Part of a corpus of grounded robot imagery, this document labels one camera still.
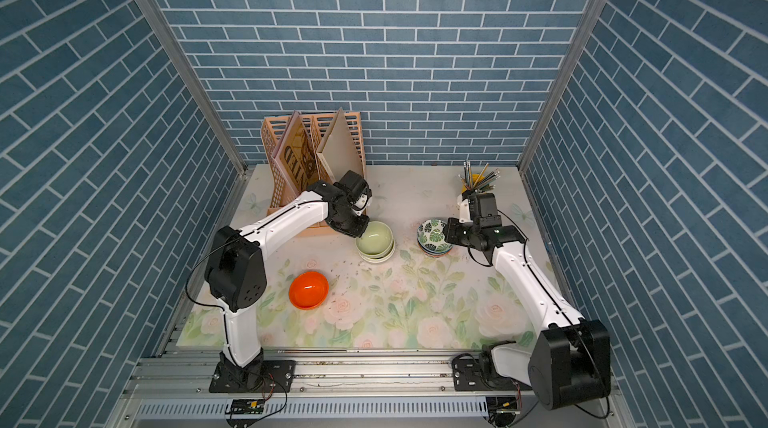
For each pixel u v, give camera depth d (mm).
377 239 909
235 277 497
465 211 765
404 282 909
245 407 720
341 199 674
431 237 963
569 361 395
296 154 933
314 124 1014
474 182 1048
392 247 880
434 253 903
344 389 736
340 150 1016
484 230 625
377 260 872
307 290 852
